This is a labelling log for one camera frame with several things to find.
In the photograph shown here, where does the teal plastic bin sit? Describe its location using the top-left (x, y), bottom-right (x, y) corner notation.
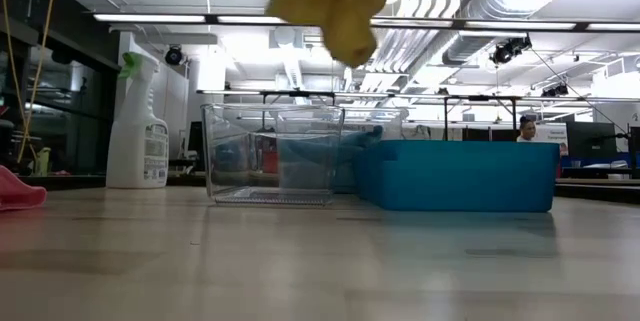
top-left (352, 139), bottom-right (561, 213)

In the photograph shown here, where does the blue microfiber towel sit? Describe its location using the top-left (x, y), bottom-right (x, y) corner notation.
top-left (277, 125), bottom-right (385, 192)

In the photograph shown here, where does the black ceiling spotlight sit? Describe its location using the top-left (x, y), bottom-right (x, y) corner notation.
top-left (491, 35), bottom-right (533, 66)
top-left (164, 45), bottom-right (184, 66)
top-left (542, 83), bottom-right (570, 98)

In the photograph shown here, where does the small clear plastic bin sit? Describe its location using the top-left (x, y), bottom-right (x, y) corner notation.
top-left (201, 103), bottom-right (346, 207)

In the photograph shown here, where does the yellow microfiber towel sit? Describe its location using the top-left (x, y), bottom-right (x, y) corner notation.
top-left (264, 0), bottom-right (391, 70)

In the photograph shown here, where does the white poster sign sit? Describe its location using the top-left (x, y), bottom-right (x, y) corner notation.
top-left (534, 123), bottom-right (569, 157)

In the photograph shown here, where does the pink microfiber towel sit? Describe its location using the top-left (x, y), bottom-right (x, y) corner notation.
top-left (0, 164), bottom-right (48, 212)

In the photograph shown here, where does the person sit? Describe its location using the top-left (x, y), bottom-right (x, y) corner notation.
top-left (516, 115), bottom-right (538, 143)

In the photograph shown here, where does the silver ventilation duct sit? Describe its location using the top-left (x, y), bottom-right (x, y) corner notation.
top-left (369, 0), bottom-right (556, 75)

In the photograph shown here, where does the black computer monitor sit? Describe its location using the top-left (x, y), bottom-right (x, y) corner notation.
top-left (566, 120), bottom-right (617, 160)

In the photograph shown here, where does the yellow hanging cable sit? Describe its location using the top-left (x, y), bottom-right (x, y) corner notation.
top-left (0, 0), bottom-right (60, 165)

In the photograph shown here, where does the black background station frame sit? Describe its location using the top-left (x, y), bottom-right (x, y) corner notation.
top-left (197, 89), bottom-right (526, 142)

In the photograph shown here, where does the large clear plastic bin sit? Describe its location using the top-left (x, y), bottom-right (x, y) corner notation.
top-left (274, 107), bottom-right (410, 195)

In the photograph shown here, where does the small green bottle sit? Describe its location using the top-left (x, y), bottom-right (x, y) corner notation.
top-left (34, 147), bottom-right (52, 177)

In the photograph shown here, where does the white spray bottle green trigger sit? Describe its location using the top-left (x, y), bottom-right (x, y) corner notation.
top-left (105, 51), bottom-right (170, 190)

